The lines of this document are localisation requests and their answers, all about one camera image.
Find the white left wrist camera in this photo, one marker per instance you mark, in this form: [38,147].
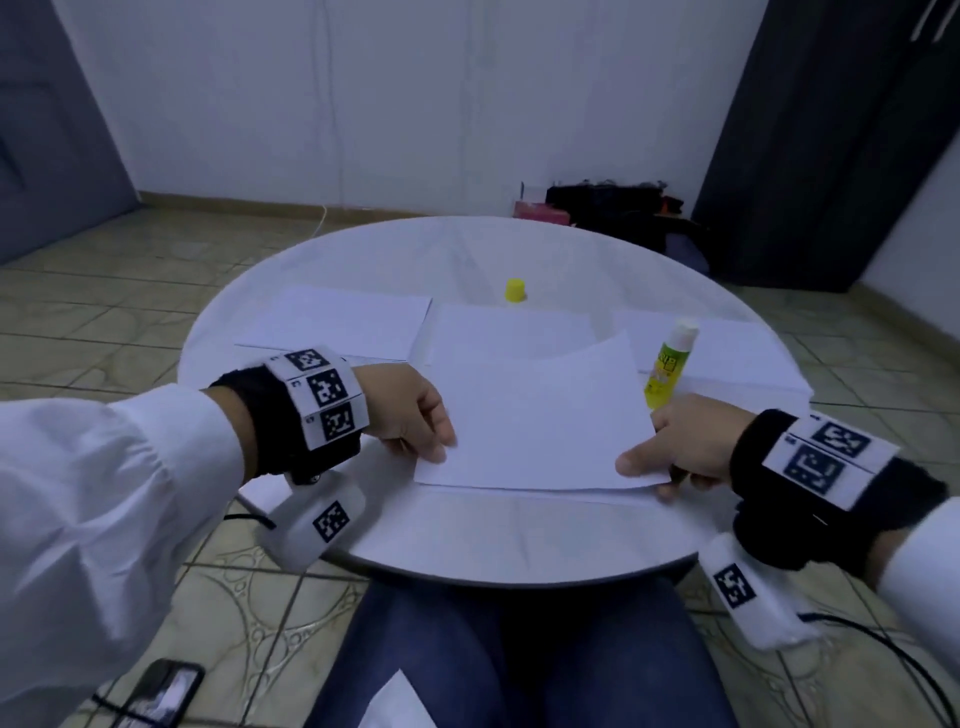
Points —
[318,522]

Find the white paper stack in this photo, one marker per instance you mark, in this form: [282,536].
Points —
[750,353]
[330,323]

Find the black bag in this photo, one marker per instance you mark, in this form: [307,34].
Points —
[615,210]

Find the person's legs in blue jeans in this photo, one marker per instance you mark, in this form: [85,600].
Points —
[555,660]

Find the white tissue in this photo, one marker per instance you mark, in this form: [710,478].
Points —
[398,705]

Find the black wardrobe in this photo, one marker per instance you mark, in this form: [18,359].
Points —
[840,135]

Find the black right wristband with markers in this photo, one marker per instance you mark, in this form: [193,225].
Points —
[825,488]

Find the black wristband with markers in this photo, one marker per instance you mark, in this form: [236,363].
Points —
[293,413]
[825,488]

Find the black left wristband with markers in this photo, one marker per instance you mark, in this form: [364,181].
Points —
[293,413]

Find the yellow glue stick cap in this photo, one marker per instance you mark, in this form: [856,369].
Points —
[516,291]

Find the blue suitcase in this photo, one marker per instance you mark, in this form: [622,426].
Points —
[687,252]

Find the person's left forearm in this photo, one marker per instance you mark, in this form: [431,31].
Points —
[90,555]

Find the black phone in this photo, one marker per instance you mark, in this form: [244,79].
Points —
[158,695]

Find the person's left hand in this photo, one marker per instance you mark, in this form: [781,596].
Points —
[398,405]

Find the single white paper sheet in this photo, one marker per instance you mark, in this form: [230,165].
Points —
[533,428]
[503,327]

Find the grey door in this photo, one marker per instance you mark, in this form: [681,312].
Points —
[53,135]

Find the pink box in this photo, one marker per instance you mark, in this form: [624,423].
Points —
[540,213]

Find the person's right forearm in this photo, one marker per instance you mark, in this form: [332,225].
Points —
[930,585]

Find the person's right hand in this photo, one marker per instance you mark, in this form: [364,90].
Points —
[690,438]

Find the yellow glue stick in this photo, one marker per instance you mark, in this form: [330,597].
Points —
[668,368]

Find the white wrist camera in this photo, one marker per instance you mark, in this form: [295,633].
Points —
[750,588]
[318,522]

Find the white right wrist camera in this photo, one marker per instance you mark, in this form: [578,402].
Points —
[750,588]

